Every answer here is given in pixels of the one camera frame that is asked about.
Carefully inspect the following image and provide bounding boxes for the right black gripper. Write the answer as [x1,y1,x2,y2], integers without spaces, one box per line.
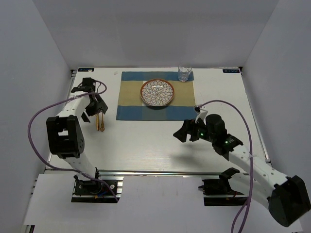
[173,116,216,143]

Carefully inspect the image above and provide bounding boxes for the gold knife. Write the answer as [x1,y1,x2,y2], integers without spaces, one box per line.
[96,114,100,131]

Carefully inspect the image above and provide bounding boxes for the gold fork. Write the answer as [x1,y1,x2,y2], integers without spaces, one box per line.
[99,114,105,132]

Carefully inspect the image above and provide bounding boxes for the blue beige cloth placemat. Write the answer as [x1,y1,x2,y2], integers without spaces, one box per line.
[116,71,196,121]

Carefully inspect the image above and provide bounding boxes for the patterned ceramic plate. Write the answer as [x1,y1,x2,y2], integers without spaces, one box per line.
[140,79,175,107]

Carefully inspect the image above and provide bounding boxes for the clear drinking glass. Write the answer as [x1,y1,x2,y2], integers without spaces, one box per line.
[178,64,192,82]

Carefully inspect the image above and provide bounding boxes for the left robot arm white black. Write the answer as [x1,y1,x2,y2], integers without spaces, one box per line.
[46,77,108,194]

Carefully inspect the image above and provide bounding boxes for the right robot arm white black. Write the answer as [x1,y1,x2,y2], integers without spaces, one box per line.
[173,113,311,227]

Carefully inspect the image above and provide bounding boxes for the left blue corner sticker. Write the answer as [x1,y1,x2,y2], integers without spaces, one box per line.
[77,67,94,72]

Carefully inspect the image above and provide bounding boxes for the blue corner sticker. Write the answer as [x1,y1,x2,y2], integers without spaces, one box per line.
[77,67,94,72]
[223,69,240,73]

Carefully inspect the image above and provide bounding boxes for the right blue corner sticker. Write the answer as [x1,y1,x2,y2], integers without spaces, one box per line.
[223,69,240,73]

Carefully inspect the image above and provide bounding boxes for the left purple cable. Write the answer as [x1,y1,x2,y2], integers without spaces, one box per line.
[28,81,120,202]

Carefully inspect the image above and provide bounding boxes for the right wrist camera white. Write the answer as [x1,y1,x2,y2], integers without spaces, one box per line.
[194,105,208,123]

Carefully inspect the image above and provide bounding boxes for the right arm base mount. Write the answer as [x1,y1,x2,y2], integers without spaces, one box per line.
[198,168,248,206]

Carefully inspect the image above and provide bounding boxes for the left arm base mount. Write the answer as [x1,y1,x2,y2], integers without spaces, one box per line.
[71,175,121,203]

